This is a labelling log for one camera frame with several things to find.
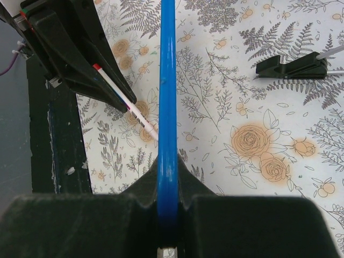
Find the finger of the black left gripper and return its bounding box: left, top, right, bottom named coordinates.
left=28, top=10, right=127, bottom=113
left=66, top=1, right=137, bottom=103

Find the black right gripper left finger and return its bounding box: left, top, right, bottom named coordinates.
left=1, top=163, right=157, bottom=257

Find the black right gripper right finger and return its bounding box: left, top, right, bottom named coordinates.
left=177, top=159, right=339, bottom=257

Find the blue framed whiteboard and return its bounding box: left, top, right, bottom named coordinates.
left=157, top=0, right=178, bottom=248

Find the red white marker pen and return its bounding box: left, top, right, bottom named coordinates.
left=93, top=63, right=159, bottom=141

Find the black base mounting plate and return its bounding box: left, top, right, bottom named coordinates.
left=26, top=55, right=92, bottom=194

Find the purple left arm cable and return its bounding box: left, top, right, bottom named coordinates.
left=0, top=40, right=27, bottom=76

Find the black wire whiteboard stand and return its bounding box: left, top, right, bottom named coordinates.
left=255, top=45, right=343, bottom=80

